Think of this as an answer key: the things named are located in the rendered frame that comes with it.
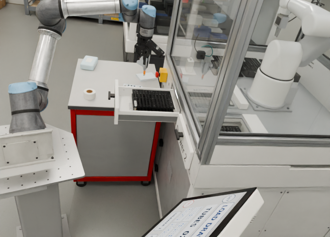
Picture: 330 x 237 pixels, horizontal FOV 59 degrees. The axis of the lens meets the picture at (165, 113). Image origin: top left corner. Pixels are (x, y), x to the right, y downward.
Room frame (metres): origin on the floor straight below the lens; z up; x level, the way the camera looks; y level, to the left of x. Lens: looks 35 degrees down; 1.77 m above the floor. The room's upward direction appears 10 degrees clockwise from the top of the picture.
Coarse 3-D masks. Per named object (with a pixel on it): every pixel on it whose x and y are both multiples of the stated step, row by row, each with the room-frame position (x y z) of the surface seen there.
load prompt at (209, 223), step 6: (222, 204) 0.53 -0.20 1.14; (228, 204) 0.52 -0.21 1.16; (216, 210) 0.50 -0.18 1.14; (222, 210) 0.49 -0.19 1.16; (210, 216) 0.48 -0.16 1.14; (216, 216) 0.47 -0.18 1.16; (222, 216) 0.46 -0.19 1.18; (204, 222) 0.46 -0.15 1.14; (210, 222) 0.45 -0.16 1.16; (216, 222) 0.45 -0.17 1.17; (198, 228) 0.44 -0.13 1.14; (204, 228) 0.44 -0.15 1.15; (210, 228) 0.43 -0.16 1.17; (198, 234) 0.42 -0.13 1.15; (204, 234) 0.41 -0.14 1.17
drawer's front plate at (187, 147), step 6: (180, 114) 1.23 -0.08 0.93; (180, 120) 1.18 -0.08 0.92; (180, 126) 1.16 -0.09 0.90; (186, 132) 1.09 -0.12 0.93; (186, 138) 1.05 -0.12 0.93; (180, 144) 1.10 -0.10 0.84; (186, 144) 1.03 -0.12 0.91; (186, 150) 1.01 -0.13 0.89; (192, 150) 0.97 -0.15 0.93; (192, 156) 0.96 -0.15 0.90; (186, 162) 0.97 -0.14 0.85; (186, 168) 0.96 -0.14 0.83
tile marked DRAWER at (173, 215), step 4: (172, 212) 0.59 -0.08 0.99; (176, 212) 0.58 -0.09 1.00; (180, 212) 0.57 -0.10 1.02; (168, 216) 0.57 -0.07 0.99; (172, 216) 0.56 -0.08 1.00; (176, 216) 0.55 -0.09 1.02; (164, 220) 0.56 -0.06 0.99; (168, 220) 0.55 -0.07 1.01; (172, 220) 0.54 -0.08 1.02; (160, 224) 0.54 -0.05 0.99; (164, 224) 0.53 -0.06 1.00; (168, 224) 0.52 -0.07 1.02; (156, 228) 0.52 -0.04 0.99; (160, 228) 0.51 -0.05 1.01; (164, 228) 0.51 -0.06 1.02
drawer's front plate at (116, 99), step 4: (116, 80) 1.45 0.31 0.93; (116, 84) 1.41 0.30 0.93; (116, 88) 1.37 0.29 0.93; (116, 92) 1.32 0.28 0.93; (116, 96) 1.28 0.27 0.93; (116, 100) 1.25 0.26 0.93; (116, 104) 1.21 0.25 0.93; (116, 108) 1.19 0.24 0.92; (116, 112) 1.19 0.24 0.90; (116, 116) 1.19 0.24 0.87; (116, 120) 1.19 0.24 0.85
